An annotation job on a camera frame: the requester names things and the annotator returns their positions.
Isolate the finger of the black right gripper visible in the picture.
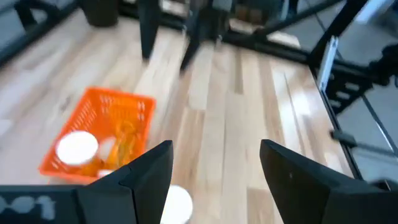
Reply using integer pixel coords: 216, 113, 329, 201
138, 0, 162, 60
179, 0, 203, 72

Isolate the orange plastic mesh basket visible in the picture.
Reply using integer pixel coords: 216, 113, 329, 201
39, 86, 157, 185

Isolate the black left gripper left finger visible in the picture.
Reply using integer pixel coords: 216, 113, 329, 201
76, 139, 174, 224

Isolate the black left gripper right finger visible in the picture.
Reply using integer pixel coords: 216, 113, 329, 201
260, 139, 371, 224

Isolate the black plant pot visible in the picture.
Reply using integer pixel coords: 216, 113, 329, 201
79, 0, 119, 27

